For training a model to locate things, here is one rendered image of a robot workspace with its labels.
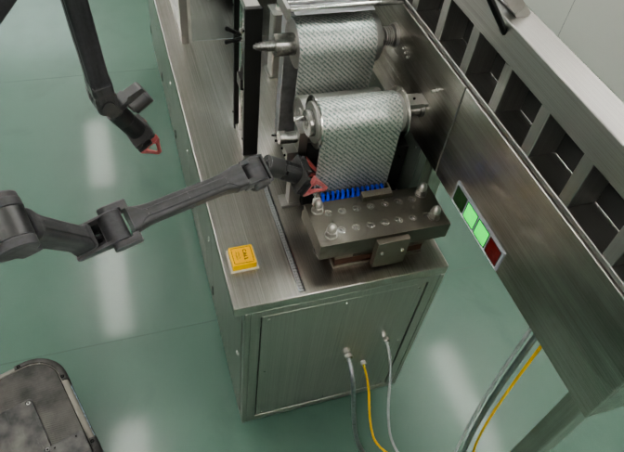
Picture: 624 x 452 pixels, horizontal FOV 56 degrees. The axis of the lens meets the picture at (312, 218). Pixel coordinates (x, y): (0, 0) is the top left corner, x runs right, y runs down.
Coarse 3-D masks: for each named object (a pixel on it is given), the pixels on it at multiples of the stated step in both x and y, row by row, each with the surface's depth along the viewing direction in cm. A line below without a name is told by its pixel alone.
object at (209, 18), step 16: (176, 0) 243; (192, 0) 228; (208, 0) 230; (224, 0) 232; (272, 0) 239; (192, 16) 233; (208, 16) 235; (224, 16) 237; (192, 32) 239; (208, 32) 241; (224, 32) 243
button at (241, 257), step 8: (232, 248) 171; (240, 248) 171; (248, 248) 172; (232, 256) 169; (240, 256) 169; (248, 256) 170; (232, 264) 168; (240, 264) 168; (248, 264) 168; (256, 264) 170
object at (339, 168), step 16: (368, 144) 165; (384, 144) 167; (320, 160) 164; (336, 160) 166; (352, 160) 168; (368, 160) 170; (384, 160) 172; (320, 176) 170; (336, 176) 172; (352, 176) 174; (368, 176) 176; (384, 176) 178; (320, 192) 175
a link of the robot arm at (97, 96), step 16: (64, 0) 131; (80, 0) 132; (80, 16) 135; (80, 32) 138; (96, 32) 140; (80, 48) 141; (96, 48) 143; (96, 64) 146; (96, 80) 148; (96, 96) 151; (112, 96) 154
